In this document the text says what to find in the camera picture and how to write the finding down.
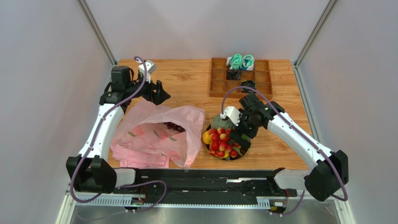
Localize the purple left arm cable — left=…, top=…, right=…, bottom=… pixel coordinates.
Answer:
left=69, top=56, right=168, bottom=213

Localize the fake dark grapes bunch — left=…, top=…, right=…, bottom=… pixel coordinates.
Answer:
left=163, top=122, right=186, bottom=133

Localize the fake yellow lemon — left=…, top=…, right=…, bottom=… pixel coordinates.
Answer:
left=202, top=131, right=212, bottom=145

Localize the pink plastic bag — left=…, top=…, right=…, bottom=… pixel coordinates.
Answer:
left=110, top=100, right=205, bottom=168

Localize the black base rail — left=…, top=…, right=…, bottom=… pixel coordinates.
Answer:
left=114, top=169, right=298, bottom=205

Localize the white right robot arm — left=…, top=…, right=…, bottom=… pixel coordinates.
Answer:
left=220, top=93, right=348, bottom=202

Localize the black rimmed plate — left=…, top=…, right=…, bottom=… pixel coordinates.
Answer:
left=205, top=125, right=246, bottom=161

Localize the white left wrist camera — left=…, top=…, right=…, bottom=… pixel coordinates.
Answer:
left=138, top=60, right=157, bottom=83

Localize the black patterned rolled sock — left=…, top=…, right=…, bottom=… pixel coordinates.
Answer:
left=226, top=69, right=242, bottom=81

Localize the fake green netted melon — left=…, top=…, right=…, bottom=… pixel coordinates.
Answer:
left=210, top=115, right=234, bottom=130

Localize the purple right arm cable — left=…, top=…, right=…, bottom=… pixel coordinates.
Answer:
left=221, top=86, right=349, bottom=217

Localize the wooden compartment tray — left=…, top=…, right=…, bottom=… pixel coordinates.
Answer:
left=208, top=58, right=273, bottom=100

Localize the dark blue yellow rolled sock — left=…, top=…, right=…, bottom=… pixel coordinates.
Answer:
left=241, top=80, right=256, bottom=93

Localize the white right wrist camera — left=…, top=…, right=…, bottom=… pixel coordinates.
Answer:
left=220, top=106, right=241, bottom=126

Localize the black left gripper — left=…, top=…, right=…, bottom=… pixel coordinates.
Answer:
left=126, top=72, right=170, bottom=105

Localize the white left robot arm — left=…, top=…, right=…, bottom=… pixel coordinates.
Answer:
left=66, top=61, right=171, bottom=194

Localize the pink folded cloth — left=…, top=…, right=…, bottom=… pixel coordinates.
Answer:
left=111, top=145, right=170, bottom=168

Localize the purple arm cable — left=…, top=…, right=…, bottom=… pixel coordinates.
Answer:
left=69, top=56, right=168, bottom=213
left=221, top=86, right=349, bottom=217

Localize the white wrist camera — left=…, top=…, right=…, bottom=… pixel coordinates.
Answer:
left=220, top=106, right=241, bottom=126
left=138, top=60, right=157, bottom=83

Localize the teal white rolled sock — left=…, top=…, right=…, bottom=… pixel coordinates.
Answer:
left=226, top=54, right=242, bottom=70

